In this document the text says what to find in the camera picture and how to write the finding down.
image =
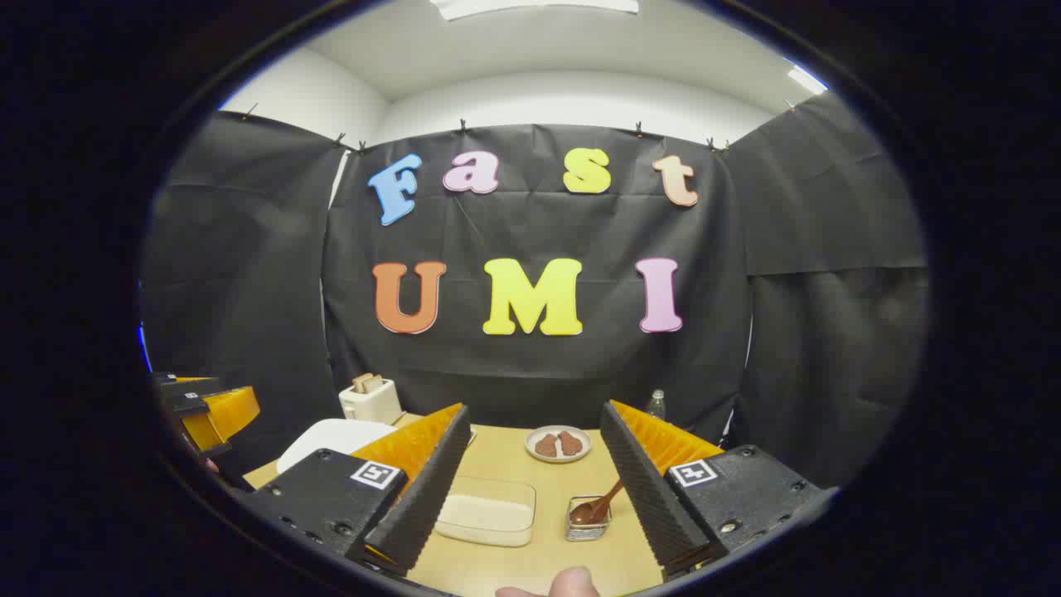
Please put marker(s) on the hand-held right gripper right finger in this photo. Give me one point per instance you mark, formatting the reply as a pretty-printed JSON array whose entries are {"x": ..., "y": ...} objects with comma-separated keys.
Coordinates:
[{"x": 646, "y": 497}]

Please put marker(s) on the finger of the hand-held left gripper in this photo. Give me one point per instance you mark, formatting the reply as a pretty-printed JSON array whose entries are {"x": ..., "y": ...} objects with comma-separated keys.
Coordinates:
[
  {"x": 191, "y": 384},
  {"x": 228, "y": 410}
]

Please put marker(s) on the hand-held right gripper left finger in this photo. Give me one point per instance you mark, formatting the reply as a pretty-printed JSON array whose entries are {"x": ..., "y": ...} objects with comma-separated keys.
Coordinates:
[{"x": 423, "y": 497}]

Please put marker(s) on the brown wooden spoon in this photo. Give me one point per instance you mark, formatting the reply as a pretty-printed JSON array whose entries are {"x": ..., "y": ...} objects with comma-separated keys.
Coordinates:
[{"x": 593, "y": 510}]

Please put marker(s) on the white rice heap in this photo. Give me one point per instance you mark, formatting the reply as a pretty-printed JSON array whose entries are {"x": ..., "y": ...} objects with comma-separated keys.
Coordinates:
[{"x": 485, "y": 522}]

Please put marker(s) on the white rice cooker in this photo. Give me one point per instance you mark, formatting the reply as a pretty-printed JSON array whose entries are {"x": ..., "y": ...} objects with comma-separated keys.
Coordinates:
[{"x": 331, "y": 435}]

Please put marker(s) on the clear plastic tray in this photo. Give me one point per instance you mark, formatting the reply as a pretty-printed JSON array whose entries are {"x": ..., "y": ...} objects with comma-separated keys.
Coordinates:
[{"x": 485, "y": 518}]

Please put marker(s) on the clear plastic water bottle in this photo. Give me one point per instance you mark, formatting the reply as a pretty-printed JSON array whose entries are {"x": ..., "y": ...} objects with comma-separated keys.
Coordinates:
[{"x": 656, "y": 406}]

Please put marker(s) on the brown meat piece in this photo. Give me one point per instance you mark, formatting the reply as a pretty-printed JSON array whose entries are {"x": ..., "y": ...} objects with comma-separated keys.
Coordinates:
[
  {"x": 570, "y": 444},
  {"x": 545, "y": 446}
]

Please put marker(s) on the white toaster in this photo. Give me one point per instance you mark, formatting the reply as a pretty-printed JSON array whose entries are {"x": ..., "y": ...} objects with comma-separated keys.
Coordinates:
[{"x": 369, "y": 406}]

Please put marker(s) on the white round plate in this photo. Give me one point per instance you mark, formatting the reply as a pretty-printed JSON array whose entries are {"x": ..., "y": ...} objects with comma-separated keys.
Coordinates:
[{"x": 530, "y": 446}]

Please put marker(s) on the ceiling light panel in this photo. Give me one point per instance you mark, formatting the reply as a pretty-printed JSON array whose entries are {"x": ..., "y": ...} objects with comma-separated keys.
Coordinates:
[
  {"x": 806, "y": 80},
  {"x": 530, "y": 7}
]

